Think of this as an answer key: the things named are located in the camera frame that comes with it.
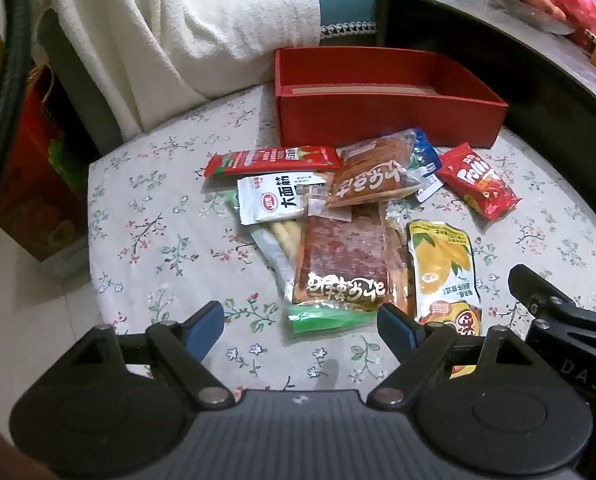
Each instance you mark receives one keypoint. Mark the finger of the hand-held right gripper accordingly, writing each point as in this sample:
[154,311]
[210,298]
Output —
[533,290]

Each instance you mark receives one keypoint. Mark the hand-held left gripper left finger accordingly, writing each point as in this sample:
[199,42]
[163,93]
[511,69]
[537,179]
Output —
[205,325]

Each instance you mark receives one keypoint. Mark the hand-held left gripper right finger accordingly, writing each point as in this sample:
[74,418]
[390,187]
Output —
[395,326]

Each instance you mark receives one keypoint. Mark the yellow mango drink pouch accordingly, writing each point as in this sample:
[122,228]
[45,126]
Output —
[443,270]

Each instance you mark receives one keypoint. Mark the large red spicy strip packet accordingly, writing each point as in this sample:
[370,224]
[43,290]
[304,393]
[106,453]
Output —
[343,255]

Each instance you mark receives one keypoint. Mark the green clear bamboo shoot packet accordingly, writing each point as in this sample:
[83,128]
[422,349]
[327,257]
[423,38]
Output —
[283,240]

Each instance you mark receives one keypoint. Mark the red gummy candy packet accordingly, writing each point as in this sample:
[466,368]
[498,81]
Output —
[478,185]

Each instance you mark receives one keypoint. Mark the clear orange spicy strip packet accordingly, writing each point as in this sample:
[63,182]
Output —
[373,175]

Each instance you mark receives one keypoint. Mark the blue and white snack packet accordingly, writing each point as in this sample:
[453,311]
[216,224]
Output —
[428,157]

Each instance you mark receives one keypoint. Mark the long red snack packet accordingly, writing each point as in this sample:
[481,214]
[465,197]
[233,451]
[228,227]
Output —
[278,157]

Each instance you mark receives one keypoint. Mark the red cardboard box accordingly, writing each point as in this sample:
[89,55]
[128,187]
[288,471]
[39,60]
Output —
[378,115]

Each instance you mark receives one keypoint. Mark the floral tablecloth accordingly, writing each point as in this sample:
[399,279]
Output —
[167,240]

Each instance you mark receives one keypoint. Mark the grey coffee table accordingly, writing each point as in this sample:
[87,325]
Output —
[553,100]

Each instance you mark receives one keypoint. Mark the red printed bag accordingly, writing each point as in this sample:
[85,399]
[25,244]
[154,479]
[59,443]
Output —
[32,160]

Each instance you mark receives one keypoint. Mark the glass fruit bowl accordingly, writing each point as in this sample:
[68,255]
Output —
[538,19]

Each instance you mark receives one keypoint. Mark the white blanket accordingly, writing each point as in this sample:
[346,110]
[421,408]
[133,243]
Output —
[167,25]

